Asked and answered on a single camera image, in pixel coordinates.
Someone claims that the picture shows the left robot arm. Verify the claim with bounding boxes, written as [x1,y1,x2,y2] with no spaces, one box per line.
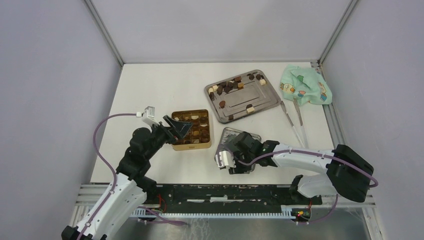
[61,111,193,240]

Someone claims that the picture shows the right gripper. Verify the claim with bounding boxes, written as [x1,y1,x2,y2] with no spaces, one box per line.
[228,151,256,175]

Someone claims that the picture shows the gold chocolate box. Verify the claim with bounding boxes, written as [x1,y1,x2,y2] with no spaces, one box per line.
[171,109,212,151]

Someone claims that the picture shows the steel tray with chocolates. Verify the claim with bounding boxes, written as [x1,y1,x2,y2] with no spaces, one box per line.
[203,69,282,124]

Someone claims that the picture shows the green printed cloth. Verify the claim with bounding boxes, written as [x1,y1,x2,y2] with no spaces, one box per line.
[279,65,333,106]

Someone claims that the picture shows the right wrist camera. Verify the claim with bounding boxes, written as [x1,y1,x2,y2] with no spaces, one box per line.
[215,150,236,169]

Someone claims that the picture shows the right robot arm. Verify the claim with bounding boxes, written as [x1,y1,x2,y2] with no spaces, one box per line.
[215,131,378,204]

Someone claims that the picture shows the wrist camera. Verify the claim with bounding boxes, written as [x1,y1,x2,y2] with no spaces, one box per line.
[215,150,236,169]
[135,106,160,127]

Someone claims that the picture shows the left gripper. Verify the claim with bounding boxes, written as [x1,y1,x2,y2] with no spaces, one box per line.
[145,114,192,160]

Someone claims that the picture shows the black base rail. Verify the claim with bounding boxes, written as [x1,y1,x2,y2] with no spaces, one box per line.
[142,184,323,214]

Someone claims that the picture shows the silver box lid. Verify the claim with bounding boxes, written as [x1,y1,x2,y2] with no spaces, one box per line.
[214,127,262,161]

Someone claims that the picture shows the metal serving tongs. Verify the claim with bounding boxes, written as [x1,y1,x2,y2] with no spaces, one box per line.
[280,97,310,149]

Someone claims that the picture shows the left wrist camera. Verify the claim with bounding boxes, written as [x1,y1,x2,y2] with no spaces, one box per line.
[135,106,160,127]

